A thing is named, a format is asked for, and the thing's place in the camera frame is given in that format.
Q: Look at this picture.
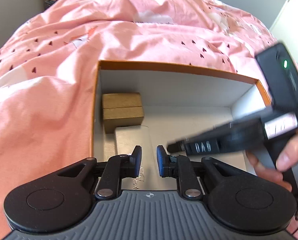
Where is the white cabinet door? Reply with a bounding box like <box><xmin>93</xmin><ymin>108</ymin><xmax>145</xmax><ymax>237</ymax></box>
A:
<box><xmin>268</xmin><ymin>0</ymin><xmax>298</xmax><ymax>64</ymax></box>

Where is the brown cardboard box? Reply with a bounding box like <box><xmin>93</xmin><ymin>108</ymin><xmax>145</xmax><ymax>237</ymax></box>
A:
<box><xmin>102</xmin><ymin>92</ymin><xmax>145</xmax><ymax>133</ymax></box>

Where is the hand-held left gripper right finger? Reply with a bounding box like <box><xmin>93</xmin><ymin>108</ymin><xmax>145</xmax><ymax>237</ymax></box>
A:
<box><xmin>156</xmin><ymin>145</ymin><xmax>241</xmax><ymax>200</ymax></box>

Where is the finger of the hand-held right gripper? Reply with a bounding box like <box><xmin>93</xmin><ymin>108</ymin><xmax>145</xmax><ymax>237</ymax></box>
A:
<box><xmin>167</xmin><ymin>140</ymin><xmax>188</xmax><ymax>153</ymax></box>

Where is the person's right hand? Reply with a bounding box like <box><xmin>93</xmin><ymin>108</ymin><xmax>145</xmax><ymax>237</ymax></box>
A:
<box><xmin>246</xmin><ymin>129</ymin><xmax>298</xmax><ymax>191</ymax></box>

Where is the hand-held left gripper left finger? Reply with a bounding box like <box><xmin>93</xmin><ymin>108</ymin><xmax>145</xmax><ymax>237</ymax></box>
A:
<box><xmin>56</xmin><ymin>145</ymin><xmax>142</xmax><ymax>201</ymax></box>

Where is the pink printed blanket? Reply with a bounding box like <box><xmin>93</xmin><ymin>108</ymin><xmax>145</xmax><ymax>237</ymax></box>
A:
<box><xmin>0</xmin><ymin>0</ymin><xmax>298</xmax><ymax>240</ymax></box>

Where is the orange cardboard box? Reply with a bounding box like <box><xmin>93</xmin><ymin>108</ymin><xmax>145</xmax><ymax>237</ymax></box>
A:
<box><xmin>90</xmin><ymin>60</ymin><xmax>273</xmax><ymax>192</ymax></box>

